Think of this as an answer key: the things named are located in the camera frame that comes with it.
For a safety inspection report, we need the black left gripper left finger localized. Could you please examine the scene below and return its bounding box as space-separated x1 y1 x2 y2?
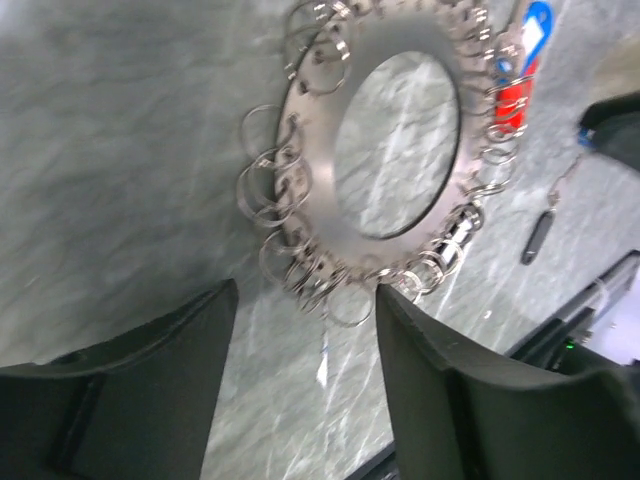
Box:
1 280 238 479

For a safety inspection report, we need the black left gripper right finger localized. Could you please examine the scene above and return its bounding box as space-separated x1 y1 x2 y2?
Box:
376 286 639 479

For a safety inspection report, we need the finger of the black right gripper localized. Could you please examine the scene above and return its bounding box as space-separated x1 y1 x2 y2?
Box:
578 92 639 173

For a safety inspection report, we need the blue key tag key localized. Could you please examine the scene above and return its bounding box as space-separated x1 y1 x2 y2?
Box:
577 127 595 150

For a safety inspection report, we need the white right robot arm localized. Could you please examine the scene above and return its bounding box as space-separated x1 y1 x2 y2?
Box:
507 91 639 371

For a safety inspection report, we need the red key tag on disc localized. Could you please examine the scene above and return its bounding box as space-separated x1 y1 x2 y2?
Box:
495 60 539 134

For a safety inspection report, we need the blue key tag on disc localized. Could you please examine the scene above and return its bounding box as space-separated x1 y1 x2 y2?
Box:
495 1 554 83

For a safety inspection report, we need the loose black key tag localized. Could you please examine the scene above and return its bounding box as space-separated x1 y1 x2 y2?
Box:
520 192 559 266

